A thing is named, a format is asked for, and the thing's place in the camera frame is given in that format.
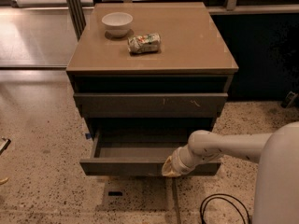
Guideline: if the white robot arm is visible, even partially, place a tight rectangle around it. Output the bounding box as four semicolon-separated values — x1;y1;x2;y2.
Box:
162;122;299;224

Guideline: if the metal object at left edge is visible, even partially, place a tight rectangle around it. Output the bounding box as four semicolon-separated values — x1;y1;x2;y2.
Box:
0;138;11;155

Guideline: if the grey drawer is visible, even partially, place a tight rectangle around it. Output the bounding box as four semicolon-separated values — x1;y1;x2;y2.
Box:
74;93;228;118
79;128;222;177

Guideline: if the black floor cable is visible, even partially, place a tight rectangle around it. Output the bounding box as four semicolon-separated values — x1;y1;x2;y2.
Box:
199;193;252;224

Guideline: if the white ceramic bowl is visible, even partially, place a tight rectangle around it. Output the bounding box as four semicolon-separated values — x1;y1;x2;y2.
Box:
102;12;133;37

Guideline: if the yellow object at left edge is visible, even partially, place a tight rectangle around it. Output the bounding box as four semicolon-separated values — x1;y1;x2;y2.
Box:
0;177;8;186

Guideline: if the blue tape piece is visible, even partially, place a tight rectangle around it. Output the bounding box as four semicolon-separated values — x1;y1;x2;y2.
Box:
85;133;92;139

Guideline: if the dark object by wall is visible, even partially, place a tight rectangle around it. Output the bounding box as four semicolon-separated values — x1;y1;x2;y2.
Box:
281;91;298;108

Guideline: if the brown drawer cabinet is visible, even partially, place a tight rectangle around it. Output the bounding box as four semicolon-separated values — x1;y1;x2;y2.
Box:
65;1;240;142

